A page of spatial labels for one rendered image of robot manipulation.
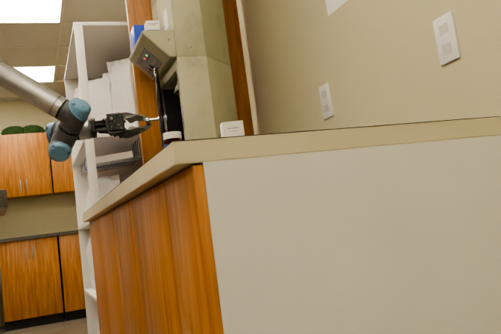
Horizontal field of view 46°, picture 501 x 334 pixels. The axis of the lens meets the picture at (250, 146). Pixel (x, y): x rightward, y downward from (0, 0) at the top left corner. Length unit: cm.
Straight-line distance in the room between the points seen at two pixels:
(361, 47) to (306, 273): 93
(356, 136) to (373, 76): 66
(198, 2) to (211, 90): 33
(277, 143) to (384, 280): 32
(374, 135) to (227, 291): 40
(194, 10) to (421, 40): 95
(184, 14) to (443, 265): 139
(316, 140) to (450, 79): 51
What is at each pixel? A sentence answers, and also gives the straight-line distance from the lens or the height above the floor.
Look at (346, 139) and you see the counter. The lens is 111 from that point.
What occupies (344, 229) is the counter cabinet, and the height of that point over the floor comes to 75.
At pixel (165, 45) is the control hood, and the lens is 216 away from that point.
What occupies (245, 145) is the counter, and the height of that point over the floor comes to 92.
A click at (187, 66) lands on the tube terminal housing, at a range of 216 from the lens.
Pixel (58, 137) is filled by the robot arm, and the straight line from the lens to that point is 208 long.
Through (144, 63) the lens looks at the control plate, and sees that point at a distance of 237.
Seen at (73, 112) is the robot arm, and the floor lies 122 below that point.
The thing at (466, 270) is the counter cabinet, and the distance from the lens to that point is 124.
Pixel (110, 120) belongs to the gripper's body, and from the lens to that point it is 215.
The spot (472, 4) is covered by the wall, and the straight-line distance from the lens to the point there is 145.
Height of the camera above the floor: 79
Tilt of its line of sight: 7 degrees up
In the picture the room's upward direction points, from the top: 8 degrees counter-clockwise
